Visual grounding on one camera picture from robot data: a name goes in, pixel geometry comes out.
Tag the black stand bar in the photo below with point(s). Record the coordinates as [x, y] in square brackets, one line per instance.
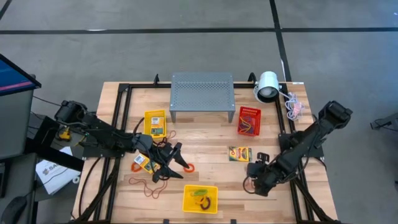
[53, 154]

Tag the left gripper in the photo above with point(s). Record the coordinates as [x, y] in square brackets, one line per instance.
[161, 157]

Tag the red-brown rubber band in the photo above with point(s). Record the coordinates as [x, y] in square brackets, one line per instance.
[174, 134]

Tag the black computer mouse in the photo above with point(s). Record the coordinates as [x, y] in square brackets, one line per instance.
[14, 210]

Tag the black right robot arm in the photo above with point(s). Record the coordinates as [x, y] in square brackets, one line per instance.
[311, 140]

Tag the black aluminium table frame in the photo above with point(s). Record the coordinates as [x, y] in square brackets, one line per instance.
[146, 85]

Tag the yellow Crayola crayon box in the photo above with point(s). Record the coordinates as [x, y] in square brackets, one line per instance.
[240, 154]
[141, 160]
[157, 129]

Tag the white spotlight lamp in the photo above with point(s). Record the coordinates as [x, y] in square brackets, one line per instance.
[267, 84]

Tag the green coil wristband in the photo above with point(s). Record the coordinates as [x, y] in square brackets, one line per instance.
[199, 192]

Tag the yellow rubber band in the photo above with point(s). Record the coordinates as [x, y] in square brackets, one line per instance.
[245, 124]

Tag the large red rubber band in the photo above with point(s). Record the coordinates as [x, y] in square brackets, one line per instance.
[129, 181]

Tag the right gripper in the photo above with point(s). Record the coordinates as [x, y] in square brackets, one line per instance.
[261, 179]

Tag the monitor with blue screen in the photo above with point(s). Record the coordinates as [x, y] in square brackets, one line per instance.
[12, 77]

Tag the grey perforated metal riser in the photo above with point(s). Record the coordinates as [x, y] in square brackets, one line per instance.
[202, 93]

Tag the yellow plastic basket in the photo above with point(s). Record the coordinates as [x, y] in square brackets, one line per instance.
[145, 124]
[186, 207]

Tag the red plastic basket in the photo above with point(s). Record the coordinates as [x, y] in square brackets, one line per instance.
[249, 108]

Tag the white paper booklet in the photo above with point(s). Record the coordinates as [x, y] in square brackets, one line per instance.
[56, 177]

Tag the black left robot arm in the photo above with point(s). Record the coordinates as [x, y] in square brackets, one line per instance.
[102, 137]

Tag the black floor stand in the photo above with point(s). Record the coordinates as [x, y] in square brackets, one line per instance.
[382, 124]

